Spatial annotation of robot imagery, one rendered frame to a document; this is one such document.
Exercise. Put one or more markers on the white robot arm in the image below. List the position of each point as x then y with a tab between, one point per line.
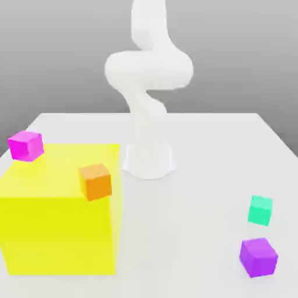
149	69

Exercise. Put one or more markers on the small teal cube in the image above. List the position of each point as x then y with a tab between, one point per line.
259	211

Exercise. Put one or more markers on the small purple cube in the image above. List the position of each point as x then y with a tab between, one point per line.
259	258

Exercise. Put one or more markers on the small magenta cube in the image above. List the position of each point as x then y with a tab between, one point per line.
24	146

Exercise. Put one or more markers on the large yellow box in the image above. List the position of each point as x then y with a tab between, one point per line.
55	232

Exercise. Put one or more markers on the small orange cube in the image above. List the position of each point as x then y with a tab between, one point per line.
97	185

